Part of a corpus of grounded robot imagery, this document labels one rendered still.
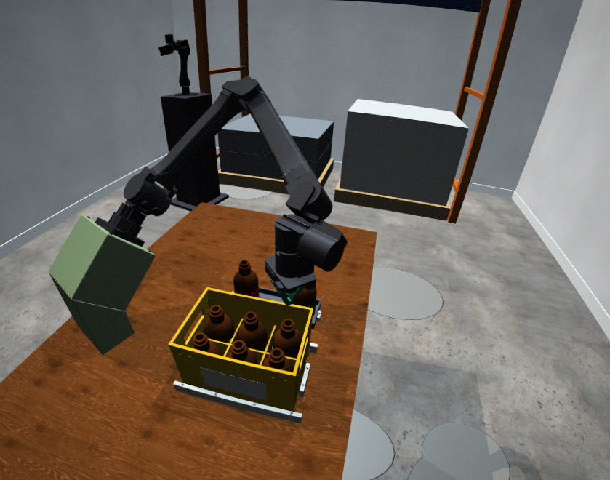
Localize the brown bottle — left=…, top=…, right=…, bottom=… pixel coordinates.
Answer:
left=191, top=332, right=221, bottom=356
left=273, top=319, right=302, bottom=359
left=233, top=260, right=259, bottom=297
left=237, top=311, right=268, bottom=352
left=292, top=288, right=317, bottom=316
left=226, top=340, right=258, bottom=365
left=262, top=348, right=294, bottom=372
left=204, top=305, right=235, bottom=343

